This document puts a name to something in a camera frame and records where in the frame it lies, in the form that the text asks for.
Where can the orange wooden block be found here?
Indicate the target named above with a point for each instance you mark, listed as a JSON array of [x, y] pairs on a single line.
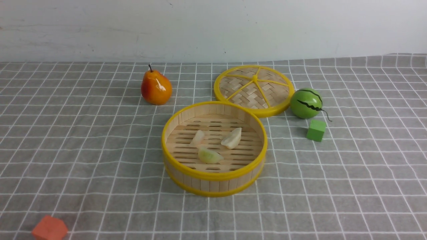
[[50, 228]]

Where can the bamboo steamer tray yellow rim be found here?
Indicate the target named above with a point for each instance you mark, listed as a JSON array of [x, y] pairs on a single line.
[[240, 167]]

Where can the orange toy pear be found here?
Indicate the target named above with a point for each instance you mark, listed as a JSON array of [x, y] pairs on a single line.
[[156, 89]]

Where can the small white dumpling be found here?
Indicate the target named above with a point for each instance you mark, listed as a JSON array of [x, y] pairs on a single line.
[[198, 138]]

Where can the green wooden cube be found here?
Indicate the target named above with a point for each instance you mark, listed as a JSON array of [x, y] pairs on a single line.
[[316, 130]]

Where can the green toy watermelon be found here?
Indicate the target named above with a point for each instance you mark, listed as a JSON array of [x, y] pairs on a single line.
[[306, 103]]

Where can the grey checked tablecloth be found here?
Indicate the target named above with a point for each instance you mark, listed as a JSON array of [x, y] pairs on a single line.
[[80, 144]]

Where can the bamboo steamer lid yellow rim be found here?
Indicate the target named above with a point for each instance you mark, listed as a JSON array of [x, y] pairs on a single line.
[[259, 89]]

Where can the yellowish dumpling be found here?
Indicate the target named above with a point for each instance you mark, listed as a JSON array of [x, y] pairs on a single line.
[[209, 156]]

